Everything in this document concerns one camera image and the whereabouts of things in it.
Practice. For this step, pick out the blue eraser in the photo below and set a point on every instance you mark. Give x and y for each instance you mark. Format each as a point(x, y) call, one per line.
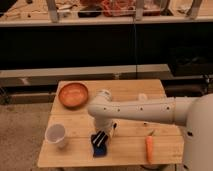
point(100, 151)

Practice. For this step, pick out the wooden shelf with clutter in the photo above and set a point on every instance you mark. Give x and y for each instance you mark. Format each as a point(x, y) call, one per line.
point(18, 13)

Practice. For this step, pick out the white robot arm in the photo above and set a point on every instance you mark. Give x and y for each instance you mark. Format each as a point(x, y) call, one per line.
point(195, 114)

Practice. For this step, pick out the orange wooden bowl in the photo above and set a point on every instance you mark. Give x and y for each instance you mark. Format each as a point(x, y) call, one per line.
point(73, 95)

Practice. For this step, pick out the orange carrot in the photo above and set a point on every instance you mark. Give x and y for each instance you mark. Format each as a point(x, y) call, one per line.
point(149, 147)

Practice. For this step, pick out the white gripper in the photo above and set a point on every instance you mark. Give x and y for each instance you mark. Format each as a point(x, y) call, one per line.
point(107, 127)

